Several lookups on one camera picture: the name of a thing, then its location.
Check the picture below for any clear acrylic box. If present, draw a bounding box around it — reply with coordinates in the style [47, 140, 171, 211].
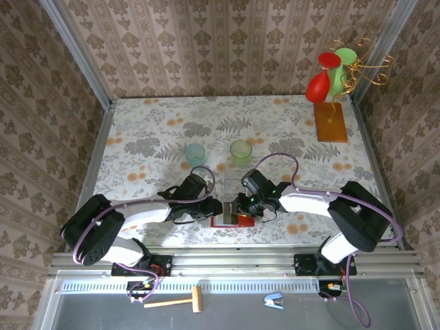
[222, 168, 254, 204]

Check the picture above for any green plastic cup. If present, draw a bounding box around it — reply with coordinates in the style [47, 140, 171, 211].
[229, 140, 254, 169]

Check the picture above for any blue-green plastic cup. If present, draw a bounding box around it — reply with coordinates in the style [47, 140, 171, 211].
[184, 143, 207, 169]

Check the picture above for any wooden mallet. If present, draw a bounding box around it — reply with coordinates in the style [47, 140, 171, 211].
[143, 285, 203, 314]

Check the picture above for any blue stapler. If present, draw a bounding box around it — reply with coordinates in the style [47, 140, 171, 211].
[263, 291, 285, 311]

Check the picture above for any red plastic wine glass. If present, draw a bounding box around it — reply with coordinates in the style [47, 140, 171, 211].
[305, 52, 342, 104]

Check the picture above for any green plastic wine glass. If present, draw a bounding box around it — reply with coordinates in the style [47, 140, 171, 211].
[327, 47, 358, 98]

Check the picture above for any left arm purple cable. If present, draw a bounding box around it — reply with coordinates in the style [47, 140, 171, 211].
[71, 166, 217, 303]

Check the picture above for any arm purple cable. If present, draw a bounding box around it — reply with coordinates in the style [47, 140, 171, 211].
[254, 152, 403, 329]
[71, 166, 217, 303]

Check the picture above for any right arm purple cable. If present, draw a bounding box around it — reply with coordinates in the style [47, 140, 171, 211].
[254, 152, 403, 329]

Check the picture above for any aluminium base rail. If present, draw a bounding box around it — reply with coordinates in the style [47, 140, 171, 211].
[47, 244, 426, 280]

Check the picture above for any white slotted cable duct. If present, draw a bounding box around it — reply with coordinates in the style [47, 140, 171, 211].
[60, 278, 322, 295]

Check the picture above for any black connector box with wires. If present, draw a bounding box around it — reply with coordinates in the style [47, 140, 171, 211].
[318, 280, 344, 300]
[126, 280, 162, 303]

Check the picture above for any gold wire stand wooden base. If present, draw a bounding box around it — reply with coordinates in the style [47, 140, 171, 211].
[313, 37, 395, 144]

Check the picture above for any aluminium side rail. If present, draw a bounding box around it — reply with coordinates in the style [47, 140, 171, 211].
[349, 95, 413, 251]
[77, 98, 116, 204]

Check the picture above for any aluminium frame post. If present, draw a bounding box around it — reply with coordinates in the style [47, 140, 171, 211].
[37, 0, 114, 109]
[350, 0, 420, 102]

